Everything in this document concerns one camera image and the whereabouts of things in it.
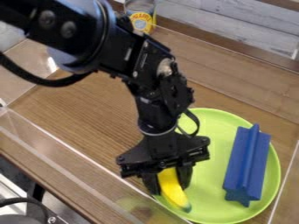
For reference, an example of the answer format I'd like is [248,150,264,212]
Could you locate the blue star-shaped block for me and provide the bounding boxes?
[221,124,270,207]

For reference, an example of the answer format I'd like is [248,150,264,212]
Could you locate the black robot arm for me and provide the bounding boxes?
[0,0,210,194]

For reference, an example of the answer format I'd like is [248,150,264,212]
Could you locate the yellow toy banana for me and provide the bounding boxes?
[157,168,192,213]

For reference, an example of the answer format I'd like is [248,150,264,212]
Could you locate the black cable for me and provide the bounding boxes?
[0,197,50,224]

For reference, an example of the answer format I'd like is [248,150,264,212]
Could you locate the yellow labelled tin can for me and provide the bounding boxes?
[124,0,156,34]

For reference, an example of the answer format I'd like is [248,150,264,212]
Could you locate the green round plate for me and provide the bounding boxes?
[154,108,281,224]

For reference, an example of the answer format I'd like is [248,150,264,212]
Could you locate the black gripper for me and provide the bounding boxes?
[116,132,210,195]

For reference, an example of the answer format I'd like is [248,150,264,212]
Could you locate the clear acrylic front wall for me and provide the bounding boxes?
[0,108,190,224]

